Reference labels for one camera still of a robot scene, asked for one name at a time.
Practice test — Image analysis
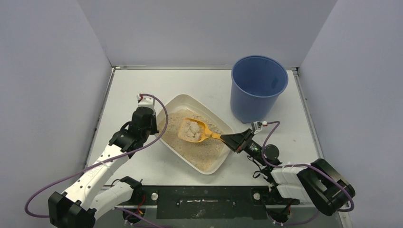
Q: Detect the white plastic litter tray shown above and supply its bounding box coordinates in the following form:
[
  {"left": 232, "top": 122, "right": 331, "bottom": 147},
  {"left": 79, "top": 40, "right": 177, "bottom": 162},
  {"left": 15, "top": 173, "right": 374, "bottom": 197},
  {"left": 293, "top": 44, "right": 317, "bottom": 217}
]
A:
[{"left": 157, "top": 94, "right": 234, "bottom": 175}]

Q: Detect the orange plastic litter scoop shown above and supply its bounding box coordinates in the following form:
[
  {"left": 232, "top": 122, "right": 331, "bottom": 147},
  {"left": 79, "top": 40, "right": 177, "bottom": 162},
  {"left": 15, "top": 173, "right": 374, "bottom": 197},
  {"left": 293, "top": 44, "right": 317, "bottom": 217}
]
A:
[{"left": 178, "top": 118, "right": 221, "bottom": 143}]

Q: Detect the blue plastic bucket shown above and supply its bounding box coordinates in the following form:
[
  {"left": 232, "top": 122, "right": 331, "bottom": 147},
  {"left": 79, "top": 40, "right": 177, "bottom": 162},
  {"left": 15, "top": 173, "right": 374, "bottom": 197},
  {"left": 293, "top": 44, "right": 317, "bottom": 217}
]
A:
[{"left": 230, "top": 55, "right": 288, "bottom": 124}]

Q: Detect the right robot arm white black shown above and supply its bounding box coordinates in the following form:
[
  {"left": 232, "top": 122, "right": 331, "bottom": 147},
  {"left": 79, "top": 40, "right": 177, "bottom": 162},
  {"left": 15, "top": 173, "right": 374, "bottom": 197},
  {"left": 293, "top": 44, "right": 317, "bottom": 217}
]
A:
[{"left": 220, "top": 129, "right": 356, "bottom": 216}]

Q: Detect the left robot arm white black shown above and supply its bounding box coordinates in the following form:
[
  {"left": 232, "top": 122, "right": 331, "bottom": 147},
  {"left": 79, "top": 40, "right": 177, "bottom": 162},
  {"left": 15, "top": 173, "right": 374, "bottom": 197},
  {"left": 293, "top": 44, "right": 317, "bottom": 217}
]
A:
[{"left": 48, "top": 105, "right": 158, "bottom": 228}]

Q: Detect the beige cat litter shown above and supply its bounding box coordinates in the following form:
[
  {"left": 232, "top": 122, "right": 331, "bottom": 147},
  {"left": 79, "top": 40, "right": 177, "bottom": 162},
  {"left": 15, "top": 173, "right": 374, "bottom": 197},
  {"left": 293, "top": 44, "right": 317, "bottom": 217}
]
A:
[{"left": 158, "top": 109, "right": 229, "bottom": 174}]

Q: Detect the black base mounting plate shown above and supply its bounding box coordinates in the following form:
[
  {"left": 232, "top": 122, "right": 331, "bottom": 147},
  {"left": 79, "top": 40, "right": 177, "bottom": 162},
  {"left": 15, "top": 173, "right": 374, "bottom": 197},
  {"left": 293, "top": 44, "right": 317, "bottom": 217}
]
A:
[{"left": 122, "top": 185, "right": 300, "bottom": 219}]

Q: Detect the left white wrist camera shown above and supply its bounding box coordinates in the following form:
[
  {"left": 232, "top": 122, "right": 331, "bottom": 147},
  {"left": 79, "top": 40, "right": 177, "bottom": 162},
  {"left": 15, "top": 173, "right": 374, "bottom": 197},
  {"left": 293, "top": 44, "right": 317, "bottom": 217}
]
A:
[{"left": 136, "top": 94, "right": 155, "bottom": 112}]

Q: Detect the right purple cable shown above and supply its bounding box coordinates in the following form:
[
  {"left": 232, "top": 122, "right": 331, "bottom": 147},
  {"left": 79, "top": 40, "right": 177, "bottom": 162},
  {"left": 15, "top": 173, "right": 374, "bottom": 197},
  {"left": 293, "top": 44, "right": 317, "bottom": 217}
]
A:
[{"left": 261, "top": 121, "right": 355, "bottom": 212}]

